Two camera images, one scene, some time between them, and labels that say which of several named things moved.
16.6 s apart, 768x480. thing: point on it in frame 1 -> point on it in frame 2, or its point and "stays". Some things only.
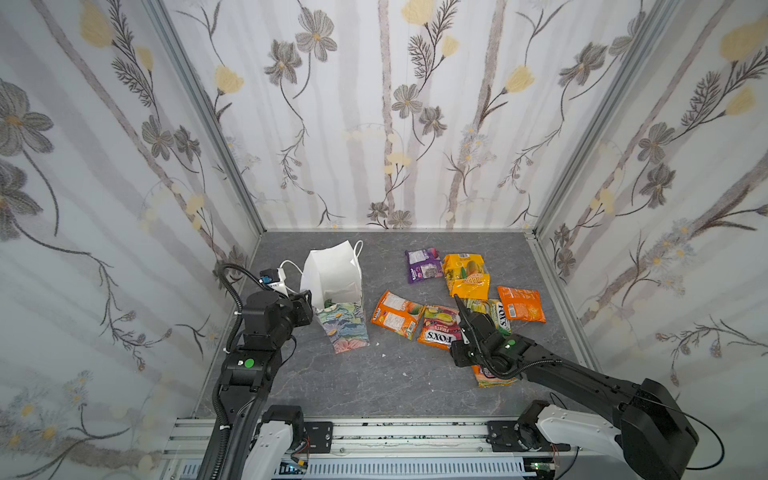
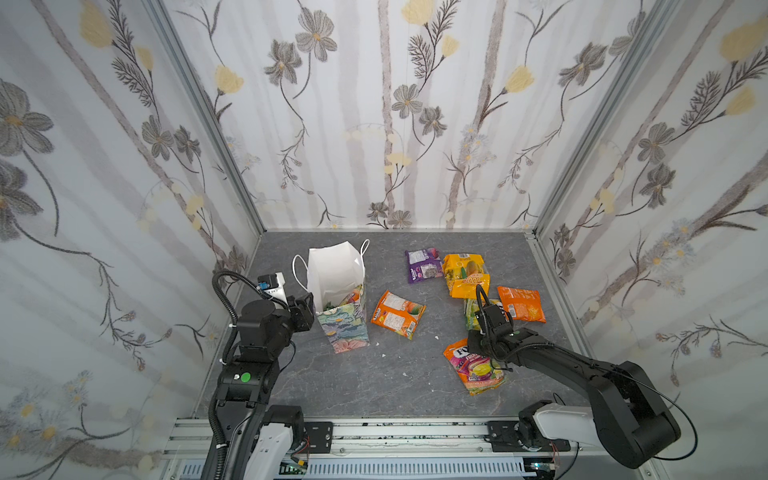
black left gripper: (302, 307) stays
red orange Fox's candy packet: (440, 326) -> (352, 297)
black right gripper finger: (468, 316) -> (480, 292)
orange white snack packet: (397, 313) stays
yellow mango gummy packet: (466, 277) stays
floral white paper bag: (331, 283) stays
